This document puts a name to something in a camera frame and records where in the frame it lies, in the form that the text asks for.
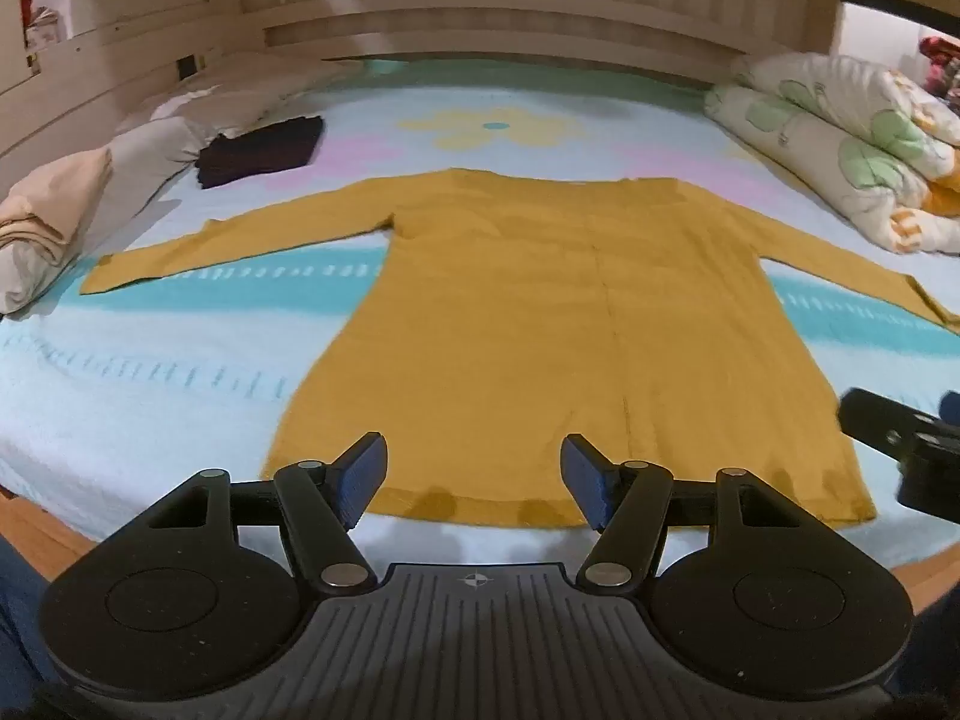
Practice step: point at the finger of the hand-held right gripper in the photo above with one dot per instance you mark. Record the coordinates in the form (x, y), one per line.
(877, 427)

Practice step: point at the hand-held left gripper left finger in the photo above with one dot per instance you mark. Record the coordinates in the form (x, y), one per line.
(364, 476)

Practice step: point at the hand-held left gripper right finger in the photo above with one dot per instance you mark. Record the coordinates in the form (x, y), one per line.
(585, 480)

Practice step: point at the yellow long-sleeved shirt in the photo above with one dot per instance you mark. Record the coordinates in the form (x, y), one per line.
(525, 300)

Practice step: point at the flower-print bed sheet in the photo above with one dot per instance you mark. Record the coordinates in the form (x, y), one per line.
(150, 390)

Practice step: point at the floral folded quilt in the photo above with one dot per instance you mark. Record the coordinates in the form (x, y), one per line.
(840, 142)

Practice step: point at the dark folded cloth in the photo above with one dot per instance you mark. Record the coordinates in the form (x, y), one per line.
(259, 150)

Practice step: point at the colourful shelf clutter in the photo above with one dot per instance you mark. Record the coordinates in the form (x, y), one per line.
(941, 67)
(37, 22)

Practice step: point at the person's blue jeans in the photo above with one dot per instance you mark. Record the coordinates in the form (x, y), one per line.
(19, 615)

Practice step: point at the pale grey pillow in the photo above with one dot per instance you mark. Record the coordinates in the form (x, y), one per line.
(150, 157)

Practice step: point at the beige pillow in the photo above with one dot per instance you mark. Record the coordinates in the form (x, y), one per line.
(45, 232)

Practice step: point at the cream pillow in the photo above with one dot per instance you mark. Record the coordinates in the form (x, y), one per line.
(247, 90)

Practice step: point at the wooden bed frame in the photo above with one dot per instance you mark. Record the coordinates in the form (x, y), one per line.
(45, 532)

